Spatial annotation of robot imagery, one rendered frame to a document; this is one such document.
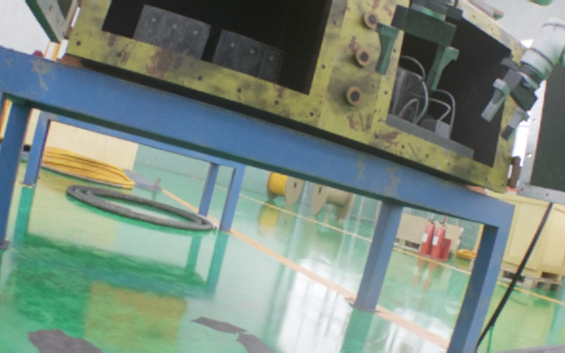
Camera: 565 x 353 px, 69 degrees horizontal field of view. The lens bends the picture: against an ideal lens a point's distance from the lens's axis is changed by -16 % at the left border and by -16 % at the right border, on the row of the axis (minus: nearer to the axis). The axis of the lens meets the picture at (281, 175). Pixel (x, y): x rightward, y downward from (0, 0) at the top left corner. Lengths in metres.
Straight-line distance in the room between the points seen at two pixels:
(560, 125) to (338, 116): 0.88
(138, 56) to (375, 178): 0.73
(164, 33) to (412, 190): 0.86
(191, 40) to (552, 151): 1.26
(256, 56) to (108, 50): 0.49
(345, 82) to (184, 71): 0.43
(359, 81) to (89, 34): 0.71
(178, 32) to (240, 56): 0.20
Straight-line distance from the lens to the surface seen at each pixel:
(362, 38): 1.33
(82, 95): 1.11
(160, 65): 1.11
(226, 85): 1.14
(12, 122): 1.81
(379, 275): 2.34
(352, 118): 1.29
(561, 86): 1.83
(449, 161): 1.53
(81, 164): 5.45
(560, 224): 6.52
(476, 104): 1.83
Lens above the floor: 0.49
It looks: 1 degrees up
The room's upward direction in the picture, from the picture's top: 14 degrees clockwise
